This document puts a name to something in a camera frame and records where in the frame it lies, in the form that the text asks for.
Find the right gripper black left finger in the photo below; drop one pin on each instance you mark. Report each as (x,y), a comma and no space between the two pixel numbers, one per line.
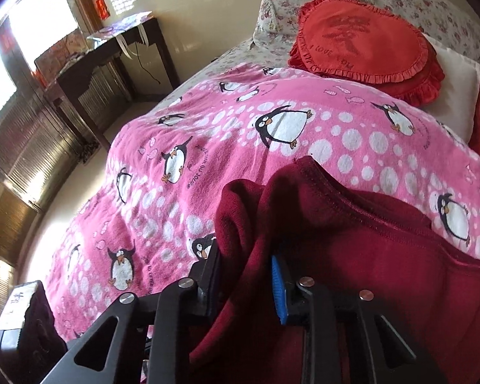
(145,338)

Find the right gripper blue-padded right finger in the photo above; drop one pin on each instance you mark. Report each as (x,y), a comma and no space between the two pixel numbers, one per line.
(348,337)

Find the dark red fleece garment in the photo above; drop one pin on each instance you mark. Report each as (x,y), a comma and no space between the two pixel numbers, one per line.
(347,241)

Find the pink penguin blanket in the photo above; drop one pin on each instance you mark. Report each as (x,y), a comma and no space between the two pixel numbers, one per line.
(152,218)

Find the white pillow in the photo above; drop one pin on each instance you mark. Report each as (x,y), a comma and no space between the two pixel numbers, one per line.
(455,105)

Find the small red heart cushion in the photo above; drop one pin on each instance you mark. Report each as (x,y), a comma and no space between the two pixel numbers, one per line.
(358,42)

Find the floral bed pillow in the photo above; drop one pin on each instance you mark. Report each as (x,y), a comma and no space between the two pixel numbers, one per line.
(277,24)

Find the wooden framed window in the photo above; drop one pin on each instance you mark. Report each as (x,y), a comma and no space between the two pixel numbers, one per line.
(30,27)

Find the photo frame on desk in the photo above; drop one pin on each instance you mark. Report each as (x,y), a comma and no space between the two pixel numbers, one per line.
(53,60)

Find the red wall sticker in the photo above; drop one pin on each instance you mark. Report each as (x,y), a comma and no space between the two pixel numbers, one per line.
(102,9)

